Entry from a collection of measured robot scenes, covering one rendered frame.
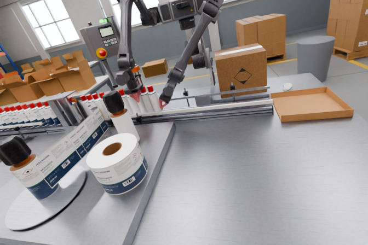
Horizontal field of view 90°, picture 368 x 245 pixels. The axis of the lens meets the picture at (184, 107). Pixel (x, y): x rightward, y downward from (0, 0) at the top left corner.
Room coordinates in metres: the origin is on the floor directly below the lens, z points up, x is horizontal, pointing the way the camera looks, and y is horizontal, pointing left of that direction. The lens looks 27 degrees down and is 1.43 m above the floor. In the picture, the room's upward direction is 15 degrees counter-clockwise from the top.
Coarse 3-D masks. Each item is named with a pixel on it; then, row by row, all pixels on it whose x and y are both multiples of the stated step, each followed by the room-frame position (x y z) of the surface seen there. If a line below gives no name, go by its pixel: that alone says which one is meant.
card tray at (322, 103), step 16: (272, 96) 0.98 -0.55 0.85; (288, 96) 0.95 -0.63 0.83; (304, 96) 0.91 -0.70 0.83; (320, 96) 0.87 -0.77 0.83; (336, 96) 0.79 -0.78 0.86; (288, 112) 0.80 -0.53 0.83; (304, 112) 0.76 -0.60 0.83; (320, 112) 0.69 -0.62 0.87; (336, 112) 0.67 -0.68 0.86; (352, 112) 0.65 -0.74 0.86
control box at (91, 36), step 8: (104, 24) 1.23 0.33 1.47; (80, 32) 1.23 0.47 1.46; (88, 32) 1.16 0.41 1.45; (96, 32) 1.19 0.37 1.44; (88, 40) 1.17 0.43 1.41; (96, 40) 1.18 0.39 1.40; (88, 48) 1.22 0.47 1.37; (96, 48) 1.17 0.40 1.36; (104, 48) 1.19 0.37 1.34; (112, 48) 1.22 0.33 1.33; (96, 56) 1.16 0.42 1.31; (104, 56) 1.18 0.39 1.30
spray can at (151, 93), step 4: (148, 88) 1.06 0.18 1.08; (152, 88) 1.07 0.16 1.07; (148, 92) 1.07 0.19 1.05; (152, 92) 1.06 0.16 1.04; (152, 96) 1.05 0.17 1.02; (156, 96) 1.07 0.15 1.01; (152, 100) 1.05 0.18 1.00; (156, 100) 1.06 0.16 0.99; (152, 104) 1.06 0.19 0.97; (156, 104) 1.05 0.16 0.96; (156, 108) 1.05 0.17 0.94; (160, 108) 1.07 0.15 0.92
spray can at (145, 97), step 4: (144, 88) 1.09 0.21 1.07; (144, 92) 1.08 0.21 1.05; (144, 96) 1.07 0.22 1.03; (148, 96) 1.08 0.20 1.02; (144, 100) 1.08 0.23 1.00; (148, 100) 1.08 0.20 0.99; (148, 104) 1.07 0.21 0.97; (148, 108) 1.07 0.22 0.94; (152, 108) 1.08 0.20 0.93; (148, 112) 1.08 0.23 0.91
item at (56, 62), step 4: (56, 56) 5.17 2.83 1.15; (44, 60) 5.24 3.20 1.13; (48, 60) 5.34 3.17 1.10; (52, 60) 5.02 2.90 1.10; (56, 60) 5.14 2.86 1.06; (60, 60) 5.25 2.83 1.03; (40, 64) 5.01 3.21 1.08; (44, 64) 5.03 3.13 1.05; (48, 64) 5.04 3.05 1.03; (52, 64) 5.02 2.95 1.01; (56, 64) 5.09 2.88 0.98; (60, 64) 5.19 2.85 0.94; (48, 68) 5.08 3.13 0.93; (52, 68) 5.05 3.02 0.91; (48, 72) 5.10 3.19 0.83
